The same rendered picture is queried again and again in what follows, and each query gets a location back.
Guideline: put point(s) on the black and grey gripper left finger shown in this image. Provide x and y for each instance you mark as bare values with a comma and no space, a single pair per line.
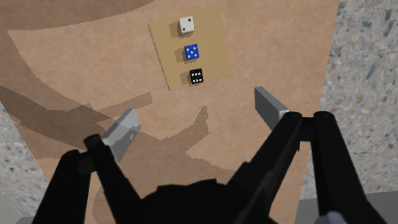
65,199

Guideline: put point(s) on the blue die with white pips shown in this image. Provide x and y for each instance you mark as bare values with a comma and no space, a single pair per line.
191,52

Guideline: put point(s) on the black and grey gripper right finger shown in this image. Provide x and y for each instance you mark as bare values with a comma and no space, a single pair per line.
340,196

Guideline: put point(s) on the black die with grey pips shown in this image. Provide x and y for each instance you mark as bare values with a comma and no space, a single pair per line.
196,76

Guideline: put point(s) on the tan flat mat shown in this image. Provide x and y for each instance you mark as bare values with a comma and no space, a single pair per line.
209,37

